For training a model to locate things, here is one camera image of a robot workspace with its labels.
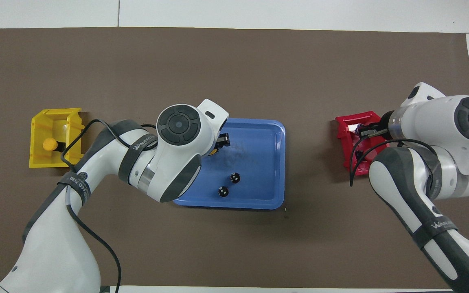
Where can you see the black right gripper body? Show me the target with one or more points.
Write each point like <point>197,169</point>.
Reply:
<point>386,122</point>

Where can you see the red plastic bin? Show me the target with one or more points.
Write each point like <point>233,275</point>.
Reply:
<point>345,142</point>

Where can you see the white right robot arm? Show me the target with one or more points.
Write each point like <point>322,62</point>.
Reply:
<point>434,118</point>

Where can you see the yellow plastic bin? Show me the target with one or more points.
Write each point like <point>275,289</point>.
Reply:
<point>39,158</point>

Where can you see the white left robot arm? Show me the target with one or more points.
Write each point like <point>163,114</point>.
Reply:
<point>177,162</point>

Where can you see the brown paper mat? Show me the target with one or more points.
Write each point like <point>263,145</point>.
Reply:
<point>234,73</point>

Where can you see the blue plastic tray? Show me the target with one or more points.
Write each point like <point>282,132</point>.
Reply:
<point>259,179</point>

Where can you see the yellow push button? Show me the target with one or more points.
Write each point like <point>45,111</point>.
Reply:
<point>49,144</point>
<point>214,153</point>

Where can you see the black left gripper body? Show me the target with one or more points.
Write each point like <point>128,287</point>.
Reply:
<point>219,145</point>

